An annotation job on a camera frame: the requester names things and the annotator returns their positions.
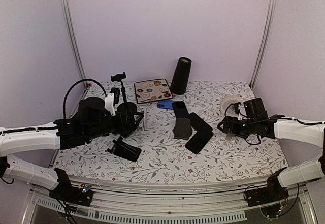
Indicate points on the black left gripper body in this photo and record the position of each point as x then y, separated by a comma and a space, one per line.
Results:
121, 127

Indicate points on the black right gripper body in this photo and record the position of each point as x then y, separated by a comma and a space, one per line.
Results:
239, 130

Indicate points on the blue edged black phone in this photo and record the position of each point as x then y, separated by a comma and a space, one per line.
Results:
204, 130

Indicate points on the dark grey folding phone stand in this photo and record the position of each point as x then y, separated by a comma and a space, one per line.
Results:
182, 129

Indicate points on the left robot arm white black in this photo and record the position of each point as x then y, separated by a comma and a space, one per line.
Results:
95, 118

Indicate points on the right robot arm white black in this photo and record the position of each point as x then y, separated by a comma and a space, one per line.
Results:
257, 122

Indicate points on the black tall phone holder stand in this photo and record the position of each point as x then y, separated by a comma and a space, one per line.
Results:
122, 87

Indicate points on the blue phone face down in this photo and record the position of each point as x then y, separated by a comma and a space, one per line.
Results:
166, 104

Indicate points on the floral square ceramic plate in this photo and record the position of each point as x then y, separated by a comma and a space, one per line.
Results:
152, 91

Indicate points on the black cylindrical speaker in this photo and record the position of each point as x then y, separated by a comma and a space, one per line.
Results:
181, 76

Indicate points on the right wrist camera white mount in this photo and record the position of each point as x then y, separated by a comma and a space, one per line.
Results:
237, 108

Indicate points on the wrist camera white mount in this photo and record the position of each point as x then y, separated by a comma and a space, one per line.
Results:
112, 99
237, 108

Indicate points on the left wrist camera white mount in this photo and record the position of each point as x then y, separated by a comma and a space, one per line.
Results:
112, 99

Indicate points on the black clamp phone mount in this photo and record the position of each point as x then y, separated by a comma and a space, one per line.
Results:
124, 150

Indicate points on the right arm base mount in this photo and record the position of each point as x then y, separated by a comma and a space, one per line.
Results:
273, 192

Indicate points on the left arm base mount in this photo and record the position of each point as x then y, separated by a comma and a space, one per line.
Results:
64, 191

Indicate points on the right aluminium frame post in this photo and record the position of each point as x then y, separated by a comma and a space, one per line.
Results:
262, 47

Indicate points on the aluminium frame post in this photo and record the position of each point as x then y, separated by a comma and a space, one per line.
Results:
262, 47
72, 37

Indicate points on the left aluminium frame post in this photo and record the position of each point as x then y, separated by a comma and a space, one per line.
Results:
72, 37

